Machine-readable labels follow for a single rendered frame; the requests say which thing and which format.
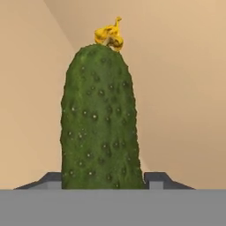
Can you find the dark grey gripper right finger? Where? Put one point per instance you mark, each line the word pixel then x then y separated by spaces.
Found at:
pixel 160 180

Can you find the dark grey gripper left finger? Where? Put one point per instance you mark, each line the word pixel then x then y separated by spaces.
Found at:
pixel 48 180

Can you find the green cucumber with yellow flower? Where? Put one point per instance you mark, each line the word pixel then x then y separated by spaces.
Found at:
pixel 100 123

